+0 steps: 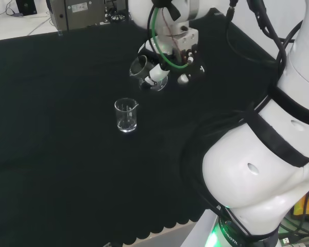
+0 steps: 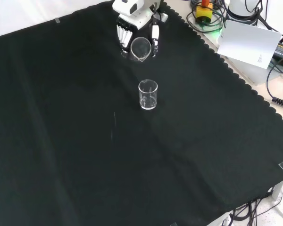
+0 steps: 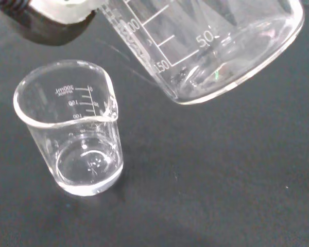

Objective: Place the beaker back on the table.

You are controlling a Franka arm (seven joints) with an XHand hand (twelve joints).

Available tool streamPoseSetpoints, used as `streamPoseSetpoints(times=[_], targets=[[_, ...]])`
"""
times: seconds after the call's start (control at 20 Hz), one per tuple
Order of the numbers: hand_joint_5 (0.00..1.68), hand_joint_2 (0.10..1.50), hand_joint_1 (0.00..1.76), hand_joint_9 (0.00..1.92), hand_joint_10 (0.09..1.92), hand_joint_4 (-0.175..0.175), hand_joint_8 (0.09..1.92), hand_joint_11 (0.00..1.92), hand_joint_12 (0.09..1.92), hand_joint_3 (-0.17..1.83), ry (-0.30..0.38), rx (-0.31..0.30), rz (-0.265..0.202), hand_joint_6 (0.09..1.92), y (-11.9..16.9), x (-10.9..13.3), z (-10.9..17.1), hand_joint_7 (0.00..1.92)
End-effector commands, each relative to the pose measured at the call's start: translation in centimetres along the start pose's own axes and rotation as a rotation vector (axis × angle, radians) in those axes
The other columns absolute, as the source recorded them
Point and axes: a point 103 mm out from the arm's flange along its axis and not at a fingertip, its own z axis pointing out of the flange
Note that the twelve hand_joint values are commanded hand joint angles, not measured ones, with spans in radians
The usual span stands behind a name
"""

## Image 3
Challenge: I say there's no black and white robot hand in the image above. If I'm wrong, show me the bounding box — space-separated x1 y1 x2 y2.
0 0 101 47

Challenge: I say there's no small clear glass beaker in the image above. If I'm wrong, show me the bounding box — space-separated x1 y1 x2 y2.
13 59 124 197

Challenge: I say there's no black bench cloth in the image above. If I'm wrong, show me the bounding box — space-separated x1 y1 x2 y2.
0 0 309 247

